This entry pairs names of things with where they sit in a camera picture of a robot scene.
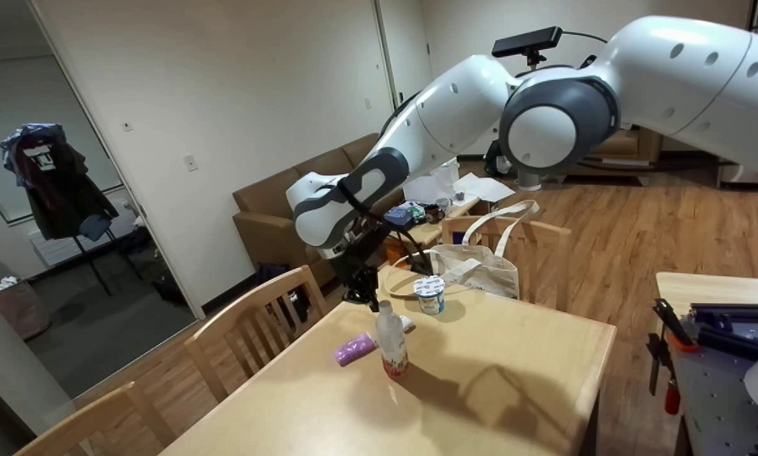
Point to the wooden side table with breadboard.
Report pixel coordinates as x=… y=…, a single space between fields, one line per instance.
x=715 y=286

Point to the white plastic container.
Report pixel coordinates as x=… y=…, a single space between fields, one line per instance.
x=443 y=180

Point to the cup with printed lid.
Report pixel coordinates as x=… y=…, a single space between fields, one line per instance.
x=429 y=294

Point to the coat rack with dark clothes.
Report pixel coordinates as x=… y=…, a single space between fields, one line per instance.
x=56 y=185

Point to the purple marker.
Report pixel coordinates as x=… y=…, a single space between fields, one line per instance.
x=354 y=350

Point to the black stereo camera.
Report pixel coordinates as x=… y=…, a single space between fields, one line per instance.
x=525 y=40

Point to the brown armchair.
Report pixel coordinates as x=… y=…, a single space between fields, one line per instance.
x=621 y=152

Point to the white papers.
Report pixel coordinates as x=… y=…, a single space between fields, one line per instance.
x=483 y=187

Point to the brown sofa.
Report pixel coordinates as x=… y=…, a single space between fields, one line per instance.
x=268 y=229

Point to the low wooden table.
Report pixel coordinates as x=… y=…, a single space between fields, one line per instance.
x=429 y=230

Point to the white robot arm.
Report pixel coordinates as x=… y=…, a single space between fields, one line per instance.
x=444 y=110

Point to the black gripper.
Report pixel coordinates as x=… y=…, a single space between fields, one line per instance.
x=365 y=262

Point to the clear plastic bottle white cap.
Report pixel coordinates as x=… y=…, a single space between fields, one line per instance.
x=392 y=343

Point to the white earbuds case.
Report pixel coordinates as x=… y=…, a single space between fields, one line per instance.
x=408 y=322

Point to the white door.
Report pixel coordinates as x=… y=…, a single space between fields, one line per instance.
x=13 y=370

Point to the white light switch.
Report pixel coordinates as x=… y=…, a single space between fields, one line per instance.
x=192 y=162

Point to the wooden slat-back chair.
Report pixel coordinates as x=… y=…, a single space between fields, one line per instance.
x=209 y=367
x=81 y=422
x=555 y=229

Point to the trash bin with white liner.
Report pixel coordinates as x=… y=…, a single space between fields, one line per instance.
x=18 y=313

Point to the beige canvas tote bag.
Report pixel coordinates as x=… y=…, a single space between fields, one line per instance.
x=481 y=268

